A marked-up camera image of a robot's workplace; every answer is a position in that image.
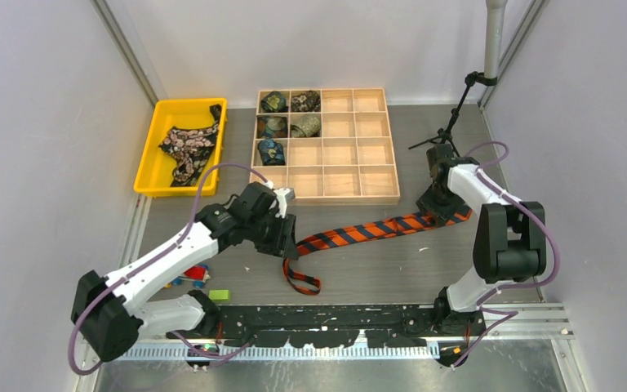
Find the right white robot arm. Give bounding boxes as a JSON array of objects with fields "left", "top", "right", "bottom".
[{"left": 416, "top": 144, "right": 547, "bottom": 336}]

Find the rolled blue teal tie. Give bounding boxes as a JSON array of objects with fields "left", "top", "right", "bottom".
[{"left": 257, "top": 139, "right": 286, "bottom": 166}]

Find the black mini tripod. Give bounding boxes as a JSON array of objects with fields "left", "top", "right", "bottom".
[{"left": 409, "top": 71, "right": 498, "bottom": 157}]

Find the rolled green paisley tie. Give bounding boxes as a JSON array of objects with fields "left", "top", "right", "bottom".
[{"left": 260, "top": 91, "right": 287, "bottom": 114}]

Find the black pink floral tie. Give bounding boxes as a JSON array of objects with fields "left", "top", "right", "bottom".
[{"left": 158, "top": 105, "right": 222, "bottom": 187}]

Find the aluminium front rail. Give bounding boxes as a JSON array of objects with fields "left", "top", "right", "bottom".
[{"left": 116, "top": 304, "right": 574, "bottom": 367}]

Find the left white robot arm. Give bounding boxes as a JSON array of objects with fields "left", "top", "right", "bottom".
[{"left": 69, "top": 181, "right": 299, "bottom": 363}]

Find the grey metal pole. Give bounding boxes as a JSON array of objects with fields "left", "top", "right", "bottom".
[{"left": 483, "top": 0, "right": 508, "bottom": 87}]

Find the wooden grid organizer box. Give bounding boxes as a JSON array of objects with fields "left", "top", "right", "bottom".
[{"left": 251, "top": 87, "right": 401, "bottom": 205}]

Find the rolled beige paisley tie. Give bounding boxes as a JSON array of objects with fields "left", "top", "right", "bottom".
[{"left": 291, "top": 114, "right": 322, "bottom": 138}]

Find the colourful toy car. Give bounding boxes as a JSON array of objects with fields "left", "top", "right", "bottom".
[{"left": 164, "top": 264, "right": 211, "bottom": 289}]

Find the green block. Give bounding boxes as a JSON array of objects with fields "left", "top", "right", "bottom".
[{"left": 208, "top": 289, "right": 231, "bottom": 301}]

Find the rolled dark floral tie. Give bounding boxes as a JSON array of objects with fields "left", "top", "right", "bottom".
[{"left": 290, "top": 90, "right": 321, "bottom": 113}]

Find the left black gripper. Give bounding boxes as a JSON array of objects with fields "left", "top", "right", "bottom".
[{"left": 247, "top": 211, "right": 298, "bottom": 260}]

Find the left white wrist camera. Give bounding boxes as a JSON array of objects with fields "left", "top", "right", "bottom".
[{"left": 271, "top": 188, "right": 296, "bottom": 219}]

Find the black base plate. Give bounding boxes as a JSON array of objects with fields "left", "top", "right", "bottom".
[{"left": 181, "top": 305, "right": 486, "bottom": 349}]

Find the yellow plastic bin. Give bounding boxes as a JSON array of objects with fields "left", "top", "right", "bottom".
[{"left": 133, "top": 97, "right": 228, "bottom": 198}]

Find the rolled blue gold tie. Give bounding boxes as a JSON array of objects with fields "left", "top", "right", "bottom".
[{"left": 256, "top": 115, "right": 288, "bottom": 139}]

